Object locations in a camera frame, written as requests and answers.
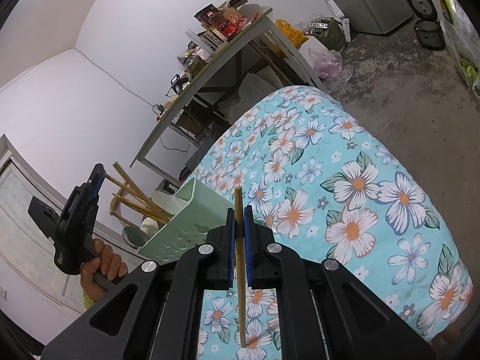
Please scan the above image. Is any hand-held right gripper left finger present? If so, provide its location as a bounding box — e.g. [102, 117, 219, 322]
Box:
[39, 207, 237, 360]

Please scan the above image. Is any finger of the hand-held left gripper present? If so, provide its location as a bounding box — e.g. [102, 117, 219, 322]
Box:
[87, 163, 106, 201]

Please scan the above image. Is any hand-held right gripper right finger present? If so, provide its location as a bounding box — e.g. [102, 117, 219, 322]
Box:
[244, 205, 437, 360]

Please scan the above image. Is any wooden chopstick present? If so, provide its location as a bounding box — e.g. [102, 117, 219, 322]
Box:
[112, 193, 166, 223]
[128, 181, 169, 223]
[112, 162, 171, 224]
[234, 187, 248, 347]
[105, 174, 167, 222]

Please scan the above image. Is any green plastic utensil holder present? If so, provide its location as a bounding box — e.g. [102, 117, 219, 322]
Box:
[137, 177, 235, 267]

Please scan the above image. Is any white rice paddle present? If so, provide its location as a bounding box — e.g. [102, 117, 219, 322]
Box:
[150, 190, 181, 218]

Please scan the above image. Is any cream plastic soup spoon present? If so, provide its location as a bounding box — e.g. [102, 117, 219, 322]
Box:
[140, 217, 160, 239]

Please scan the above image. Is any person's left hand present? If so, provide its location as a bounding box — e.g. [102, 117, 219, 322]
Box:
[80, 238, 129, 302]

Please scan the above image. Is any white door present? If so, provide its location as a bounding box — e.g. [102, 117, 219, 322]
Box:
[0, 135, 95, 316]

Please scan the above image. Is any wooden chair dark seat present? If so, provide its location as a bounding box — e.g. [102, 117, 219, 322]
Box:
[110, 184, 151, 250]

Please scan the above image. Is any blue floral blanket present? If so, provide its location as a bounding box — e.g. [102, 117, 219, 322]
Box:
[185, 85, 473, 360]

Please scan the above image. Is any glass jar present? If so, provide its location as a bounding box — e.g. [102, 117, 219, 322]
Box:
[187, 54, 208, 76]

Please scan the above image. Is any white bag under table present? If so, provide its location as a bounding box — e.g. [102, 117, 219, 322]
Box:
[219, 71, 279, 121]

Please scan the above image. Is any grey table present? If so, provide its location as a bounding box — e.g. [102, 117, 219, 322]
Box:
[130, 7, 323, 192]

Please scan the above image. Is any white pinkish plastic bag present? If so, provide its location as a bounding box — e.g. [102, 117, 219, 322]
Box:
[307, 47, 344, 79]

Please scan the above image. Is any cooking oil bottle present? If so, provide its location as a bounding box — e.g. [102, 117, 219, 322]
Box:
[208, 11, 242, 38]

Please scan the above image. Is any yellow plastic bag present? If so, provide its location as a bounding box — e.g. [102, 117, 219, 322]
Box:
[276, 19, 307, 48]

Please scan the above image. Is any white long box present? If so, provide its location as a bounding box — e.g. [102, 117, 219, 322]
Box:
[324, 0, 353, 44]

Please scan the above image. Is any silver refrigerator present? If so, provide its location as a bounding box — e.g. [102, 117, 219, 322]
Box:
[335, 0, 413, 37]

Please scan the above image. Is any black rice cooker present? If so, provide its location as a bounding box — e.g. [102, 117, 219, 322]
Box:
[405, 0, 447, 51]

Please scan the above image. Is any clear bag of vegetables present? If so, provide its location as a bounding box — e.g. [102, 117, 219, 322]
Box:
[442, 19, 480, 98]

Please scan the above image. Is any wall cable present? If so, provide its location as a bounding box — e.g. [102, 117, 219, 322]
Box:
[75, 48, 159, 108]

